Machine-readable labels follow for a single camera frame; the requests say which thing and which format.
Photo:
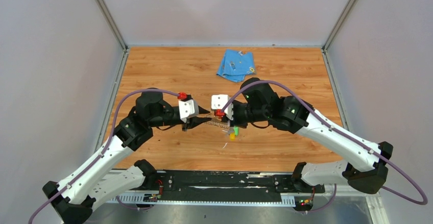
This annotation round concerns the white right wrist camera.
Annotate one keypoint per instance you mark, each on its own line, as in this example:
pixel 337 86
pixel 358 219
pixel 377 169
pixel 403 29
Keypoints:
pixel 218 101

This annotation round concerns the blue folded cloth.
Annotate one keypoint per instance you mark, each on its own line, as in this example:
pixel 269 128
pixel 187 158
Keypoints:
pixel 236 65

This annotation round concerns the metal keyring plate with spring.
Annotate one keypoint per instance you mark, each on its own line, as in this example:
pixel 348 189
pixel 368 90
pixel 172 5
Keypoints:
pixel 214 121

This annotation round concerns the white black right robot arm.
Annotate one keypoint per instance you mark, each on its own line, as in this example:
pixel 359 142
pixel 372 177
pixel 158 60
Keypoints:
pixel 363 164

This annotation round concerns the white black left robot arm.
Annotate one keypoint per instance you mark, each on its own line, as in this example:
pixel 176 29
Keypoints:
pixel 78 195

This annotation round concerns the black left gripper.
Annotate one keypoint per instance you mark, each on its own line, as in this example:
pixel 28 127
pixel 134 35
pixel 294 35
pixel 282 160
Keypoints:
pixel 192 122

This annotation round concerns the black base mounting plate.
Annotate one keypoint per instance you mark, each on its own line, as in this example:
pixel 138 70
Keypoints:
pixel 225 186

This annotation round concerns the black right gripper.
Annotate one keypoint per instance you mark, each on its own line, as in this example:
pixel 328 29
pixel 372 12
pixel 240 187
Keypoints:
pixel 234 122

